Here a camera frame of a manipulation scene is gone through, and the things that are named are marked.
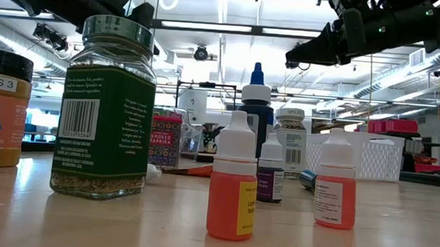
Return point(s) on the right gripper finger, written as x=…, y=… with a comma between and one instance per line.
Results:
x=316, y=49

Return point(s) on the blue colouring bottle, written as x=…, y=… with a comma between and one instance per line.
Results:
x=257, y=99

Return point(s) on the white lid spice jar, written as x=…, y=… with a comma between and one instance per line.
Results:
x=292, y=143

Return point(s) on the green lid herb jar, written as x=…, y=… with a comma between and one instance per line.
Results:
x=105, y=124

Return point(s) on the white perforated basket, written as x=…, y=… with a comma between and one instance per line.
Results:
x=374, y=160

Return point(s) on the blue cylindrical tube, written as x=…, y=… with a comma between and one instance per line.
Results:
x=307, y=179

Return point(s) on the orange bottle white label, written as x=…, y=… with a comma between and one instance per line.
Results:
x=347, y=200

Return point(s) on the black lid orange spice jar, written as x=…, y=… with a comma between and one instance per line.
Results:
x=10, y=107

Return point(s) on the brown snack packet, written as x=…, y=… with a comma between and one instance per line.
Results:
x=198, y=170

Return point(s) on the orange bottle yellow label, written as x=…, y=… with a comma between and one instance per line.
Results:
x=226, y=200

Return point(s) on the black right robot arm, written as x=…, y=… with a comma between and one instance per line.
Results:
x=421, y=24

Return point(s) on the white appliance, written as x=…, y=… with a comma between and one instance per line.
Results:
x=192, y=106

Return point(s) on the red storage bins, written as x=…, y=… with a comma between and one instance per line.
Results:
x=394, y=126

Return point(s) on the smoked paprika tin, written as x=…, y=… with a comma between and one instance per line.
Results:
x=165, y=147

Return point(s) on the small potted plant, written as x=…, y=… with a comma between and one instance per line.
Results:
x=211, y=142

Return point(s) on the black ceiling camera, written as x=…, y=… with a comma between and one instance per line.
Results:
x=56, y=41
x=201, y=54

